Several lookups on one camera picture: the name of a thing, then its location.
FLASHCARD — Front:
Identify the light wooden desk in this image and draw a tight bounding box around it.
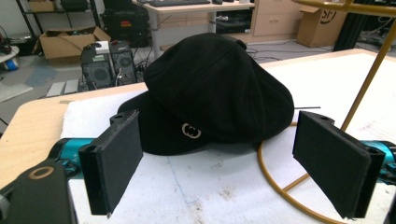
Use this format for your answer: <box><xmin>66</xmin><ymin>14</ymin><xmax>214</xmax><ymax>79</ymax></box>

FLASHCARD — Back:
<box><xmin>135</xmin><ymin>0</ymin><xmax>256</xmax><ymax>59</ymax></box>

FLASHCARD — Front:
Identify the open cardboard box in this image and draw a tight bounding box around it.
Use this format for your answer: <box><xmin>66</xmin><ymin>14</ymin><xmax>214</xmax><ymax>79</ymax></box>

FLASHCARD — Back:
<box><xmin>33</xmin><ymin>25</ymin><xmax>112</xmax><ymax>61</ymax></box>

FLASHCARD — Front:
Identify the black metal frame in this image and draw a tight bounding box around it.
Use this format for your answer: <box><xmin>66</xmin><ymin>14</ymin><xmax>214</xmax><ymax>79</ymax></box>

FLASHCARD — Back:
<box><xmin>332</xmin><ymin>11</ymin><xmax>372</xmax><ymax>52</ymax></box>

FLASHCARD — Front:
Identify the white table mat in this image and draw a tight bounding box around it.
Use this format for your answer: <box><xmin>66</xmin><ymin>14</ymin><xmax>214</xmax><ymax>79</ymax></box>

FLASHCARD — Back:
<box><xmin>60</xmin><ymin>52</ymin><xmax>396</xmax><ymax>224</ymax></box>

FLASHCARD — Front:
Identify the black floor cable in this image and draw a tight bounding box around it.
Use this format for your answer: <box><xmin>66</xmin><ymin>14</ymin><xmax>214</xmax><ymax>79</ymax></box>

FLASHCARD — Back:
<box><xmin>245</xmin><ymin>47</ymin><xmax>283</xmax><ymax>63</ymax></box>

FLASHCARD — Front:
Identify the black hard case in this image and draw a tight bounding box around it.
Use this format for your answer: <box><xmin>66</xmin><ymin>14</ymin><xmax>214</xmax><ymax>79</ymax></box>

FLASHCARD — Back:
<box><xmin>101</xmin><ymin>4</ymin><xmax>150</xmax><ymax>49</ymax></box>

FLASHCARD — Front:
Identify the small white box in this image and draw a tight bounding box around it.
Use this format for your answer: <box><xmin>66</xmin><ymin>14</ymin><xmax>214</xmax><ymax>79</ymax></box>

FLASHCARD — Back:
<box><xmin>94</xmin><ymin>40</ymin><xmax>111</xmax><ymax>56</ymax></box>

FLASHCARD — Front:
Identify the gold metal hat stand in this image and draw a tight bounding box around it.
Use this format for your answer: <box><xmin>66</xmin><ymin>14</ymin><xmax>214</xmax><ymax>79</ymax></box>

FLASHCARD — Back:
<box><xmin>257</xmin><ymin>0</ymin><xmax>396</xmax><ymax>224</ymax></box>

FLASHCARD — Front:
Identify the light wooden drawer cabinet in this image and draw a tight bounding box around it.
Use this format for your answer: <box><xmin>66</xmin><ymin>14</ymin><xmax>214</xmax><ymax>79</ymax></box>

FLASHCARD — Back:
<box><xmin>236</xmin><ymin>0</ymin><xmax>310</xmax><ymax>44</ymax></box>

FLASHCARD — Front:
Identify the closed printed cardboard box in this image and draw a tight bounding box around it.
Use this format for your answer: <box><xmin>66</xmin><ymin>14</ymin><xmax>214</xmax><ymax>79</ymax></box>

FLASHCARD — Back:
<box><xmin>295</xmin><ymin>4</ymin><xmax>348</xmax><ymax>49</ymax></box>

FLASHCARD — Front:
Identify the black metal shelf rack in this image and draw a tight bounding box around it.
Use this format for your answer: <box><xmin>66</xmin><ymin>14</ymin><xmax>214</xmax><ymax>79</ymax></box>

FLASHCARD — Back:
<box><xmin>15</xmin><ymin>0</ymin><xmax>103</xmax><ymax>34</ymax></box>

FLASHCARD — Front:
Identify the black keyboard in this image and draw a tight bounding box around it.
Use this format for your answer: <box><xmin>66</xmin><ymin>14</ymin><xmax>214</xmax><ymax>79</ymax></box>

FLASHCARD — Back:
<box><xmin>148</xmin><ymin>0</ymin><xmax>212</xmax><ymax>8</ymax></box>

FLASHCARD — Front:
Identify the black computer tower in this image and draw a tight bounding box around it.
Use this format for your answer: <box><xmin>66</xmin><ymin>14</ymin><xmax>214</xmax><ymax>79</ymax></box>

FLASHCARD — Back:
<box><xmin>109</xmin><ymin>40</ymin><xmax>138</xmax><ymax>86</ymax></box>
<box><xmin>79</xmin><ymin>46</ymin><xmax>114</xmax><ymax>91</ymax></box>

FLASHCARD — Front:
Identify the blue tape roll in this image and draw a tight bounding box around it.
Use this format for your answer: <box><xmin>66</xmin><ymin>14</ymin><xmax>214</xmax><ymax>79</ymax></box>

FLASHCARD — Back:
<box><xmin>4</xmin><ymin>58</ymin><xmax>20</xmax><ymax>72</ymax></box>

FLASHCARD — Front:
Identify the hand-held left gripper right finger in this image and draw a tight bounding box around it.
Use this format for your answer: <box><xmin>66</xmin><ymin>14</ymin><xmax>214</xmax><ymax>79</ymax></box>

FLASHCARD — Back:
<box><xmin>292</xmin><ymin>110</ymin><xmax>387</xmax><ymax>220</ymax></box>

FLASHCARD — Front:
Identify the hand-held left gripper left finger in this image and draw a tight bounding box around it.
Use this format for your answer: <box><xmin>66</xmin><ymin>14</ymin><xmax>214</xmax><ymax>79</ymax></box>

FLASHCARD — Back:
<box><xmin>78</xmin><ymin>108</ymin><xmax>145</xmax><ymax>218</ymax></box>

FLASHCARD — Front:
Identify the black newsboy cap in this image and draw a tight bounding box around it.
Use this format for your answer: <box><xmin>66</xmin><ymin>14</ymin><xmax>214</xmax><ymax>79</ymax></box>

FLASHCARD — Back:
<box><xmin>117</xmin><ymin>32</ymin><xmax>295</xmax><ymax>157</ymax></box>

